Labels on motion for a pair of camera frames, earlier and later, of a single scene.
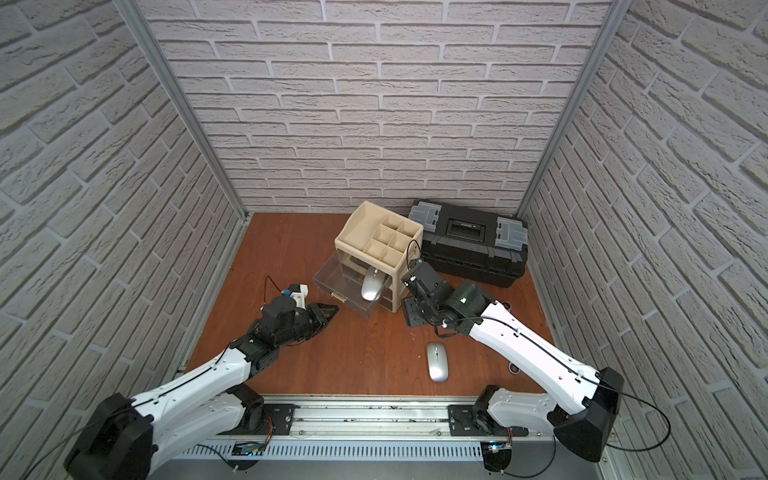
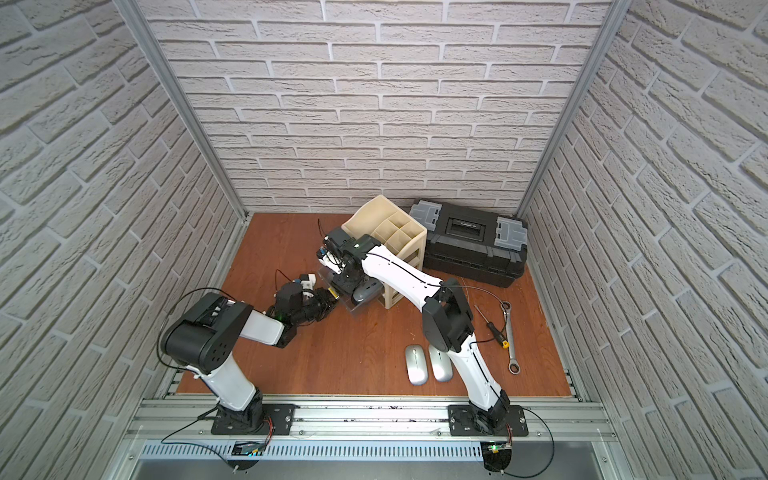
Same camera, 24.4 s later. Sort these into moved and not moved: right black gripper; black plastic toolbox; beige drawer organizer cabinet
Moved: right black gripper; beige drawer organizer cabinet
Not moved: black plastic toolbox
